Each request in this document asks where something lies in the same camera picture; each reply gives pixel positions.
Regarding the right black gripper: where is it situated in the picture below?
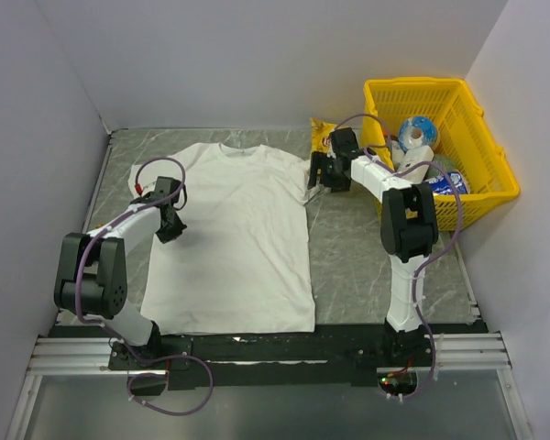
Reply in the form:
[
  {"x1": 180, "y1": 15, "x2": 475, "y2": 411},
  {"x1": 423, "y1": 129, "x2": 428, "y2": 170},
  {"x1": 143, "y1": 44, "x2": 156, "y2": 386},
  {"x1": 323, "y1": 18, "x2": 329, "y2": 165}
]
[{"x1": 307, "y1": 150, "x2": 352, "y2": 193}]

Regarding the white t-shirt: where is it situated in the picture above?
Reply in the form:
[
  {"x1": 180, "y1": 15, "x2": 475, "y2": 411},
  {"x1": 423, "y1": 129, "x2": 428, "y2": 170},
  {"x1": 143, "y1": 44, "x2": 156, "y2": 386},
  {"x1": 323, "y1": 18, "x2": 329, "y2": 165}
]
[{"x1": 129, "y1": 143, "x2": 315, "y2": 335}]

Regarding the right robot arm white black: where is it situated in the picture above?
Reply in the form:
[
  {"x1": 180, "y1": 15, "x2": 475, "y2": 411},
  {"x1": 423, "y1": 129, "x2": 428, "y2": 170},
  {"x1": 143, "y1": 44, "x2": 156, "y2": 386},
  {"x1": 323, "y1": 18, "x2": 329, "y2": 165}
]
[{"x1": 308, "y1": 127, "x2": 438, "y2": 366}]

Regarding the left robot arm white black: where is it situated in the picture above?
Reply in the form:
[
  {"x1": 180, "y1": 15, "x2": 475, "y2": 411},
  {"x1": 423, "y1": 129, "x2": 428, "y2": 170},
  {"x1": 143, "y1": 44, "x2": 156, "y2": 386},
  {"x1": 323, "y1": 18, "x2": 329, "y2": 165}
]
[{"x1": 54, "y1": 177, "x2": 187, "y2": 369}]

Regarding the yellow Lays chips bag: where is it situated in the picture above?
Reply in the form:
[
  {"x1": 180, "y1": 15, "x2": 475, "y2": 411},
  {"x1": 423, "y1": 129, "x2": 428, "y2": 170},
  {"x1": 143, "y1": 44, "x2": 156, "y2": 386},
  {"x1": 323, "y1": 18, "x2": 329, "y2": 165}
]
[{"x1": 310, "y1": 117, "x2": 336, "y2": 154}]

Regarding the white plastic bottle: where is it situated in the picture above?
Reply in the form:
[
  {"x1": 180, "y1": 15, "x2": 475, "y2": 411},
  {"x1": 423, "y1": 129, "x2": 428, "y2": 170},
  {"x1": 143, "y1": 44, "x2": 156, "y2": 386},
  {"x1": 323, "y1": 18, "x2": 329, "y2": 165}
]
[{"x1": 396, "y1": 145, "x2": 435, "y2": 183}]

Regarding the blue white tape roll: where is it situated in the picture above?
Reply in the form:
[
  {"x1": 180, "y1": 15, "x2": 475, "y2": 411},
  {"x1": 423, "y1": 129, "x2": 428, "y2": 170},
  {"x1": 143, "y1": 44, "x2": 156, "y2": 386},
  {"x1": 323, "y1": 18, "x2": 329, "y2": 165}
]
[{"x1": 398, "y1": 115, "x2": 439, "y2": 152}]

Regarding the blue white snack packet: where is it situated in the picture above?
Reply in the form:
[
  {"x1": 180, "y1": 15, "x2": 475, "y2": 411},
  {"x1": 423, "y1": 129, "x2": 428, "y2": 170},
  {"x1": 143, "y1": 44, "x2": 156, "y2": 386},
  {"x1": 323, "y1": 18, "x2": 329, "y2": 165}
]
[{"x1": 428, "y1": 170, "x2": 471, "y2": 198}]

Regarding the green round melon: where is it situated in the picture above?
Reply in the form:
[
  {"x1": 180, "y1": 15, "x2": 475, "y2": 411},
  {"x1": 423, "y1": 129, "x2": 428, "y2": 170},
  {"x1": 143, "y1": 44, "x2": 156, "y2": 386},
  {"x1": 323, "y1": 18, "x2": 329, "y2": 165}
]
[{"x1": 425, "y1": 154, "x2": 457, "y2": 180}]

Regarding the yellow plastic basket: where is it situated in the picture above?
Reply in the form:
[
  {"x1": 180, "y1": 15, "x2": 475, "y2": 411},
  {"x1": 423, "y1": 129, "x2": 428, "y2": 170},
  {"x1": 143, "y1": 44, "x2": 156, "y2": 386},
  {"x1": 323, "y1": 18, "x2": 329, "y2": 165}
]
[{"x1": 360, "y1": 77, "x2": 520, "y2": 228}]

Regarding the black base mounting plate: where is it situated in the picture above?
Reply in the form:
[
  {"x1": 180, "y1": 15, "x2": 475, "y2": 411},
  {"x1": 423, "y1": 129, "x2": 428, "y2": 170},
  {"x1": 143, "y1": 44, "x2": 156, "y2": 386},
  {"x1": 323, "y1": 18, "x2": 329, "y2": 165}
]
[{"x1": 108, "y1": 324, "x2": 431, "y2": 391}]

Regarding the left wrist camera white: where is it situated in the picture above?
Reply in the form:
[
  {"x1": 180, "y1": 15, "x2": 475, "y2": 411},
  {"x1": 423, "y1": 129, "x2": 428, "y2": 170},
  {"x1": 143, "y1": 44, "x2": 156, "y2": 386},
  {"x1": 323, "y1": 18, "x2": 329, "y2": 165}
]
[{"x1": 134, "y1": 181, "x2": 156, "y2": 195}]

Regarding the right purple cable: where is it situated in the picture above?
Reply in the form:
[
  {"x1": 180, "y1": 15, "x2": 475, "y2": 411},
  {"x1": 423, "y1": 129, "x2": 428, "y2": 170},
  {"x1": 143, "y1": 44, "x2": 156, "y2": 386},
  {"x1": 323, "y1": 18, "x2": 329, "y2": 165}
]
[{"x1": 336, "y1": 113, "x2": 465, "y2": 400}]

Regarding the purple cable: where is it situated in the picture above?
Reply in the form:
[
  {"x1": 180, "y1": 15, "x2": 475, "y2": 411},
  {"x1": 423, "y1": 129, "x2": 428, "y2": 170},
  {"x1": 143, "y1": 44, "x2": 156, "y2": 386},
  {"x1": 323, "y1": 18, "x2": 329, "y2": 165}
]
[
  {"x1": 74, "y1": 156, "x2": 214, "y2": 417},
  {"x1": 336, "y1": 113, "x2": 465, "y2": 400}
]

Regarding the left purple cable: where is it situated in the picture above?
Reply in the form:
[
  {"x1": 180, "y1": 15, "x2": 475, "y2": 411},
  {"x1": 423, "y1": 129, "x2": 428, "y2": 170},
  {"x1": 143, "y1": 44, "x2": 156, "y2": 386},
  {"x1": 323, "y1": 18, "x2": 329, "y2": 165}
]
[{"x1": 74, "y1": 156, "x2": 214, "y2": 417}]

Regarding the aluminium frame rail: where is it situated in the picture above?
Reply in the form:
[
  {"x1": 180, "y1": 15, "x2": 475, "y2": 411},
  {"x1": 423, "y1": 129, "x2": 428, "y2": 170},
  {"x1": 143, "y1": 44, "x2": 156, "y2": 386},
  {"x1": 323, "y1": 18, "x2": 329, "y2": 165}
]
[{"x1": 27, "y1": 334, "x2": 512, "y2": 376}]

